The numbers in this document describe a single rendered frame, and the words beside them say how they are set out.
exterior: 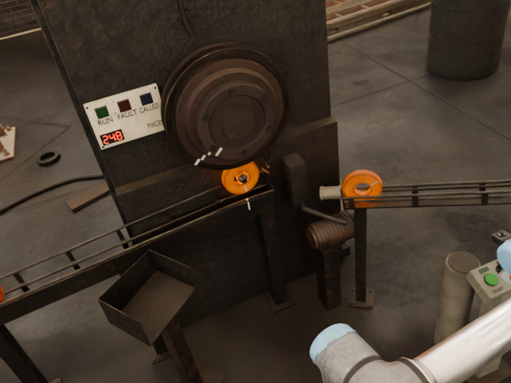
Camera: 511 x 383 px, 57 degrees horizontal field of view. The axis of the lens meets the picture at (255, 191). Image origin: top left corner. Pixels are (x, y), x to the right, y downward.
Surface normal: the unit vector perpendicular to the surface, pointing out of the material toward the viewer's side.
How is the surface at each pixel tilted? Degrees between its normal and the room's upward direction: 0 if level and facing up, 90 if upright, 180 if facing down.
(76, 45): 90
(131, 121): 90
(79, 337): 0
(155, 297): 5
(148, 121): 90
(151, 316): 5
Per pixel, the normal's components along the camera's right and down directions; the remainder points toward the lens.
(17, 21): 0.36, 0.54
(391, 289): -0.14, -0.78
